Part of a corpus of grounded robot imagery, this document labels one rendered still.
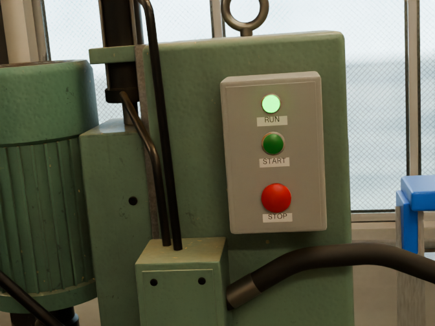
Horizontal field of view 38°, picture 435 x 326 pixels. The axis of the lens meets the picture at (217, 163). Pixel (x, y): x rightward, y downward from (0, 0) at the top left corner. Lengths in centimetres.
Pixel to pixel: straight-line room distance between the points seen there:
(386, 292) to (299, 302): 150
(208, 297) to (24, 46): 171
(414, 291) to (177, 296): 95
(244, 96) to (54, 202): 29
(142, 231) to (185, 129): 15
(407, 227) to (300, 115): 87
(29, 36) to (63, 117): 150
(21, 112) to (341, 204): 38
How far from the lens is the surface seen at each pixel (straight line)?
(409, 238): 149
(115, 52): 79
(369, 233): 218
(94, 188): 79
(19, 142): 79
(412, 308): 156
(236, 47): 70
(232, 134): 64
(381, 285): 224
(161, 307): 69
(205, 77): 70
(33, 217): 82
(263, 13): 80
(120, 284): 82
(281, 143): 64
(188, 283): 67
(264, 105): 63
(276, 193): 64
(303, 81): 64
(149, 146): 71
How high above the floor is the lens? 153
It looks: 12 degrees down
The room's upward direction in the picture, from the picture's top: 4 degrees counter-clockwise
